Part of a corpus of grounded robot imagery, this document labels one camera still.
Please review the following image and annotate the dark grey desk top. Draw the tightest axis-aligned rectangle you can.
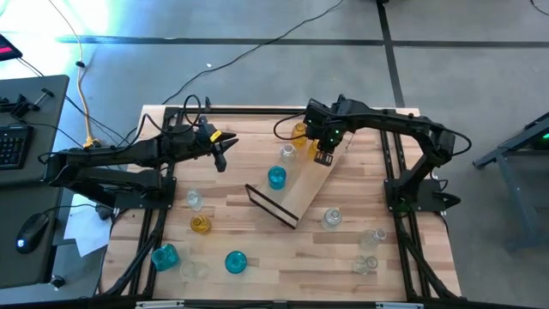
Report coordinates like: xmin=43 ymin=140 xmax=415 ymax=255
xmin=0 ymin=179 xmax=64 ymax=289
xmin=0 ymin=75 xmax=70 ymax=186

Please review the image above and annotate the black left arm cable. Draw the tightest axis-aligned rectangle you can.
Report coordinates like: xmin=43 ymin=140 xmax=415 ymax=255
xmin=126 ymin=94 xmax=202 ymax=149

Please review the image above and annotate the yellow floor cable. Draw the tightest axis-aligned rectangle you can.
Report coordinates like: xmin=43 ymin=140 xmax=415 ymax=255
xmin=46 ymin=0 xmax=103 ymax=151

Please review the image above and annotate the clear wide ribbed glass vase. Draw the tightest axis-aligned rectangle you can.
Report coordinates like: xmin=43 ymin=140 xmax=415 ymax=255
xmin=185 ymin=189 xmax=205 ymax=211

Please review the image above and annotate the black clamp tool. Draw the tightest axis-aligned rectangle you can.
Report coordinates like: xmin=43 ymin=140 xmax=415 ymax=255
xmin=0 ymin=88 xmax=56 ymax=122

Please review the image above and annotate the grey metal stand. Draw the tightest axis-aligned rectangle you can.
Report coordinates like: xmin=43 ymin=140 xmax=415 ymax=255
xmin=473 ymin=111 xmax=549 ymax=253

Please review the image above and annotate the blue diamond-pattern glass vase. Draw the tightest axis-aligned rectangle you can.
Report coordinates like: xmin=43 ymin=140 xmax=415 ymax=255
xmin=267 ymin=165 xmax=287 ymax=191

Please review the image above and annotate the black metal table frame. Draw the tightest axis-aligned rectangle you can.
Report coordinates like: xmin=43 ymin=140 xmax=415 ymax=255
xmin=102 ymin=106 xmax=462 ymax=301

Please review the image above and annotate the clear ribbed glass bottle vase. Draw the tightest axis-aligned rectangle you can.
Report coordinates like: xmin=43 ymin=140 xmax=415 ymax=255
xmin=321 ymin=207 xmax=343 ymax=232

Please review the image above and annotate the red-lit black device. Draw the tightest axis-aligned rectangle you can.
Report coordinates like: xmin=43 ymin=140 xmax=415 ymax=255
xmin=0 ymin=33 xmax=23 ymax=63

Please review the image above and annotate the blue emblem-embossed glass vase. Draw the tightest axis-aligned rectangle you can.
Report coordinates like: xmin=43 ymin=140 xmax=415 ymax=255
xmin=224 ymin=250 xmax=249 ymax=275

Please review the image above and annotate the silver metal bracket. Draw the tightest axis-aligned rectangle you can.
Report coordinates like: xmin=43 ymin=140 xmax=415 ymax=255
xmin=136 ymin=300 xmax=185 ymax=309
xmin=376 ymin=301 xmax=425 ymax=309

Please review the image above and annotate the clear narrow-neck glass vase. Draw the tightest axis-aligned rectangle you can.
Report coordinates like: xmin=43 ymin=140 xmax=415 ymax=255
xmin=358 ymin=227 xmax=387 ymax=252

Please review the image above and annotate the white paper sheet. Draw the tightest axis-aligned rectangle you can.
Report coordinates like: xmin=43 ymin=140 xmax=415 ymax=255
xmin=63 ymin=193 xmax=114 ymax=258

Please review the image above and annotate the long black floor cable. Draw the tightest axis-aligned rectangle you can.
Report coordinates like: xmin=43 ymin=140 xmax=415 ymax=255
xmin=161 ymin=0 xmax=346 ymax=106

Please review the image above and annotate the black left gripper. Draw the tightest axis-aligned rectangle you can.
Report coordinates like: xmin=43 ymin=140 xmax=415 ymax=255
xmin=182 ymin=116 xmax=239 ymax=173

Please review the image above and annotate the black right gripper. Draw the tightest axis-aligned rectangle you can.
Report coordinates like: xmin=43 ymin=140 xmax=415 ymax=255
xmin=303 ymin=99 xmax=345 ymax=167

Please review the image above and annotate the wooden shelf with black frame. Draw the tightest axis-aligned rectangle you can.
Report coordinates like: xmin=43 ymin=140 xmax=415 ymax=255
xmin=244 ymin=97 xmax=360 ymax=230

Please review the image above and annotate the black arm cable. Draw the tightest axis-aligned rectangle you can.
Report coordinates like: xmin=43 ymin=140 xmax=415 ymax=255
xmin=273 ymin=112 xmax=311 ymax=142
xmin=126 ymin=94 xmax=202 ymax=149

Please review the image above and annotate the black keyboard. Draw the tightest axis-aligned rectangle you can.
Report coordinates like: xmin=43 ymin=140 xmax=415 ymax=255
xmin=0 ymin=125 xmax=34 ymax=169

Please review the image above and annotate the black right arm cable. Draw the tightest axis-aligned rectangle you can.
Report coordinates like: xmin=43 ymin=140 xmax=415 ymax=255
xmin=273 ymin=112 xmax=311 ymax=142

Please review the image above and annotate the black computer mouse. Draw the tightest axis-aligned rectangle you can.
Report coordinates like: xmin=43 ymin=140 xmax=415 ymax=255
xmin=15 ymin=213 xmax=51 ymax=255

